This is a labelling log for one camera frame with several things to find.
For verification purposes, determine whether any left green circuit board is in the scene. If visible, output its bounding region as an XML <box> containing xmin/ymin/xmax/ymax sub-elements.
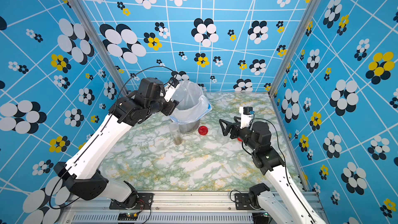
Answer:
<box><xmin>118</xmin><ymin>213</ymin><xmax>138</xmax><ymax>222</ymax></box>

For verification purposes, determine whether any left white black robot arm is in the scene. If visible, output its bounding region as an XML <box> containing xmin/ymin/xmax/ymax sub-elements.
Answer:
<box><xmin>54</xmin><ymin>77</ymin><xmax>179</xmax><ymax>209</ymax></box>

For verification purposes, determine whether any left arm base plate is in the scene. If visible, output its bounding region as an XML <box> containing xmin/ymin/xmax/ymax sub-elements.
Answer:
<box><xmin>109</xmin><ymin>193</ymin><xmax>154</xmax><ymax>211</ymax></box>

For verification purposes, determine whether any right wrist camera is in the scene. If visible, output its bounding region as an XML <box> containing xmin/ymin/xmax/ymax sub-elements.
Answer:
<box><xmin>239</xmin><ymin>106</ymin><xmax>255</xmax><ymax>129</ymax></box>

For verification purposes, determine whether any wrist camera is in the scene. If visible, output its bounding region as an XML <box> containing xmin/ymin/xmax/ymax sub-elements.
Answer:
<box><xmin>164</xmin><ymin>77</ymin><xmax>179</xmax><ymax>102</ymax></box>
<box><xmin>239</xmin><ymin>106</ymin><xmax>255</xmax><ymax>129</ymax></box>

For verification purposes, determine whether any tall clear jar white lid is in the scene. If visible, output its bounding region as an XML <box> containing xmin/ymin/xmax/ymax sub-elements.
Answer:
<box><xmin>169</xmin><ymin>122</ymin><xmax>182</xmax><ymax>145</ymax></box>

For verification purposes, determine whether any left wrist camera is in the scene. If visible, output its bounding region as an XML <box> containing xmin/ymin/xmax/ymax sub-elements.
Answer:
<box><xmin>164</xmin><ymin>77</ymin><xmax>179</xmax><ymax>102</ymax></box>

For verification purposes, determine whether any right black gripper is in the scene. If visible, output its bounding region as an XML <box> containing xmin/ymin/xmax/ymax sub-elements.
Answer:
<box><xmin>221</xmin><ymin>115</ymin><xmax>260</xmax><ymax>154</ymax></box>

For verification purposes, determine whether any aluminium front frame rail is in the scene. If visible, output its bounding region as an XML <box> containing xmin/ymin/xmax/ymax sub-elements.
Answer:
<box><xmin>58</xmin><ymin>190</ymin><xmax>327</xmax><ymax>224</ymax></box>

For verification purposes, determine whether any green circuit board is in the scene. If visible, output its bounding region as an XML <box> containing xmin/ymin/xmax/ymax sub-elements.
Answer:
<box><xmin>118</xmin><ymin>213</ymin><xmax>138</xmax><ymax>222</ymax></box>
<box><xmin>252</xmin><ymin>213</ymin><xmax>272</xmax><ymax>224</ymax></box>

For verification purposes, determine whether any clear jar large red lid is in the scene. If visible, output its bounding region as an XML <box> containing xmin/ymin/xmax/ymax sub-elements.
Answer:
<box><xmin>173</xmin><ymin>81</ymin><xmax>195</xmax><ymax>110</ymax></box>

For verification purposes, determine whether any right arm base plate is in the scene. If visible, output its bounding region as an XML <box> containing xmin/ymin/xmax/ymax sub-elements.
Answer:
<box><xmin>234</xmin><ymin>193</ymin><xmax>263</xmax><ymax>211</ymax></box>

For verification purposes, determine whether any right green circuit board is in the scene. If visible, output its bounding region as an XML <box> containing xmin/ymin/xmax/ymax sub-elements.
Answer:
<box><xmin>252</xmin><ymin>213</ymin><xmax>272</xmax><ymax>224</ymax></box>

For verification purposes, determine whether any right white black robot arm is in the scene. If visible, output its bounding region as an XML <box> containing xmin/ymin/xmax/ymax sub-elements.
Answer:
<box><xmin>219</xmin><ymin>117</ymin><xmax>325</xmax><ymax>224</ymax></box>

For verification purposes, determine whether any small red jar lid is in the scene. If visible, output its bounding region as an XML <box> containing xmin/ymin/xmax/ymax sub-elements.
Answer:
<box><xmin>198</xmin><ymin>125</ymin><xmax>208</xmax><ymax>136</ymax></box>

